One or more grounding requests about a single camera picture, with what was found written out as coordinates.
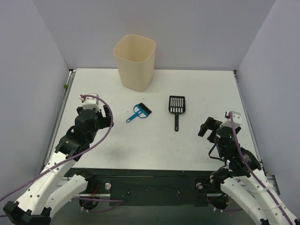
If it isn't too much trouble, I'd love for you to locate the blue hand brush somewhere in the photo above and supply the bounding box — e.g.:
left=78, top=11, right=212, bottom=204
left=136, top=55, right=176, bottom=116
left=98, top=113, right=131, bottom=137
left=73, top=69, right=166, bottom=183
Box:
left=126, top=103, right=152, bottom=123

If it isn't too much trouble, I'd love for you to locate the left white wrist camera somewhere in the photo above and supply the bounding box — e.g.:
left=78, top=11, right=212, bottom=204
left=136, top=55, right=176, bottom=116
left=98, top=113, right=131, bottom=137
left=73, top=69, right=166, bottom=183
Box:
left=79, top=93, right=100, bottom=112

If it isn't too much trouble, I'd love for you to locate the purple cable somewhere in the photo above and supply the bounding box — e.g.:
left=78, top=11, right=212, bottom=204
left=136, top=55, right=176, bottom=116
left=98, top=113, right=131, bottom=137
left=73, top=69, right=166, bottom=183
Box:
left=0, top=94, right=125, bottom=218
left=228, top=111, right=297, bottom=225

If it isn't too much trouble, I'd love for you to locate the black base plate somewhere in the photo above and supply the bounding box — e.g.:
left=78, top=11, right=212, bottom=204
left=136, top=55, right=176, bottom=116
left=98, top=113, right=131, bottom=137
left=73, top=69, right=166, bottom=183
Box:
left=63, top=167, right=237, bottom=208

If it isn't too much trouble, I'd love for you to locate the cream plastic waste bin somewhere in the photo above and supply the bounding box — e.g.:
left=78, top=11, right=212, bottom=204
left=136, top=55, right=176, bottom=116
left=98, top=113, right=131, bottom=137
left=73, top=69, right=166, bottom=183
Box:
left=113, top=34, right=156, bottom=92

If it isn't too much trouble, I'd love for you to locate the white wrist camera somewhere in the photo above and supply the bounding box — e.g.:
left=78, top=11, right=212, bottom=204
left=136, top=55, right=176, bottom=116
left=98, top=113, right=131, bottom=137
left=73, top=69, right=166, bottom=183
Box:
left=79, top=93, right=100, bottom=112
left=223, top=111, right=242, bottom=128

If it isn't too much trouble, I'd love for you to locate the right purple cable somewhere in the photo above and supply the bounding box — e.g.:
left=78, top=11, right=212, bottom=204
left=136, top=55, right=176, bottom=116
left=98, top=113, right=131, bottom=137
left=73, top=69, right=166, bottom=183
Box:
left=228, top=111, right=297, bottom=225

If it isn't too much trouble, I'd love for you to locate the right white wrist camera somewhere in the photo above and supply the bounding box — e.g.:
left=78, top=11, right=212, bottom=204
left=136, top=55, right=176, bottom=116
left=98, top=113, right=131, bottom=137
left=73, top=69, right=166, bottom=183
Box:
left=223, top=111, right=242, bottom=128

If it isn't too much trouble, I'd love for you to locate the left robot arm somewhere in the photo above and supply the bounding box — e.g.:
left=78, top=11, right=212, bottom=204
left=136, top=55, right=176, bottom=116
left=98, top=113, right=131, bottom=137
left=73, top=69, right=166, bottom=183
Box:
left=3, top=105, right=113, bottom=225

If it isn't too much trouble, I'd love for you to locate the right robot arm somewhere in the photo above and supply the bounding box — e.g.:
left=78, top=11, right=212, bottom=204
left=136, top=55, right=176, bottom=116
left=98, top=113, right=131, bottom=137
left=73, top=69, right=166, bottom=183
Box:
left=198, top=112, right=300, bottom=225

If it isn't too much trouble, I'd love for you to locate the black slotted dustpan scoop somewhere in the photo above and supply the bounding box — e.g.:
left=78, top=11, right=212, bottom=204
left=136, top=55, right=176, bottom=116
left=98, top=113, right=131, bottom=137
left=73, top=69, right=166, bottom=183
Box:
left=168, top=96, right=186, bottom=132

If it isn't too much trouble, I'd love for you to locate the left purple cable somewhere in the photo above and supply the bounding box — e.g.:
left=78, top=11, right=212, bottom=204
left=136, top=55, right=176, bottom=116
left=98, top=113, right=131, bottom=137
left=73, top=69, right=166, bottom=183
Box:
left=0, top=94, right=125, bottom=218

